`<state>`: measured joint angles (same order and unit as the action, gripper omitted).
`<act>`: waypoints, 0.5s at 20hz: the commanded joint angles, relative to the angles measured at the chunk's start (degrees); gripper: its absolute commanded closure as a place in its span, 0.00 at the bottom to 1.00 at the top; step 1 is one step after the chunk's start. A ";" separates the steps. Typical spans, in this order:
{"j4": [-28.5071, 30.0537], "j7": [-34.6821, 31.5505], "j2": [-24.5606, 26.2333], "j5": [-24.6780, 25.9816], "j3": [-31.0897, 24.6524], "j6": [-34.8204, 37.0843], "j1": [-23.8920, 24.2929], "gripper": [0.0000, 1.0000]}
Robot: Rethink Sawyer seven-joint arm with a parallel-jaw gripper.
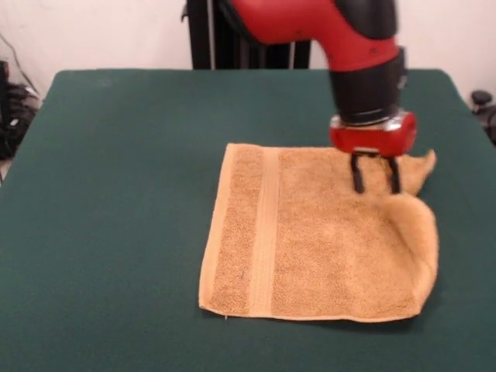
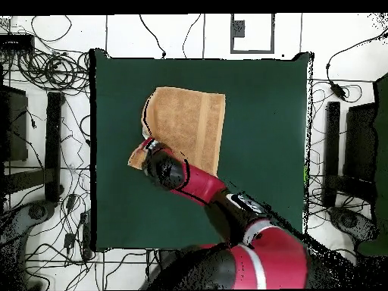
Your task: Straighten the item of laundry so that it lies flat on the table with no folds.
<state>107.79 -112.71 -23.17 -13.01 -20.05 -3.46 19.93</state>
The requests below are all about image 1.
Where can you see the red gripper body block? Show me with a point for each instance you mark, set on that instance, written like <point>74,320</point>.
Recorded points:
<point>372,139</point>

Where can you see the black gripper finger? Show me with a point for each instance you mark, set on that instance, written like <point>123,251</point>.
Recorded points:
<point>358,174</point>
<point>394,174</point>

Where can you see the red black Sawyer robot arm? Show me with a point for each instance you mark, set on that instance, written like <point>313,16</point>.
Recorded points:
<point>348,46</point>

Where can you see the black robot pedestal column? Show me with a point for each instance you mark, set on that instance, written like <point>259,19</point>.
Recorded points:
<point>217,42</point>

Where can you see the tan terry towel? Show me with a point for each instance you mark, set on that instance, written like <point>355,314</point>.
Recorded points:
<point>310,240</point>

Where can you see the dark green table cloth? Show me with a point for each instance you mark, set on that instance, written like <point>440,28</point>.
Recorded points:
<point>116,252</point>

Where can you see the grey black tripod base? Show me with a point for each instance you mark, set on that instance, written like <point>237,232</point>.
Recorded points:
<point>481,97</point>
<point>15,116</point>

